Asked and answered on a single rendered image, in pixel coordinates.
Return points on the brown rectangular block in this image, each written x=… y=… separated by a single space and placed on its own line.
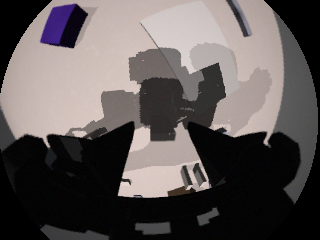
x=180 y=191

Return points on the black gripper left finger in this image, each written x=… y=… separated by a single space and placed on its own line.
x=105 y=155

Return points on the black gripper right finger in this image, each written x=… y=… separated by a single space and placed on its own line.
x=220 y=153

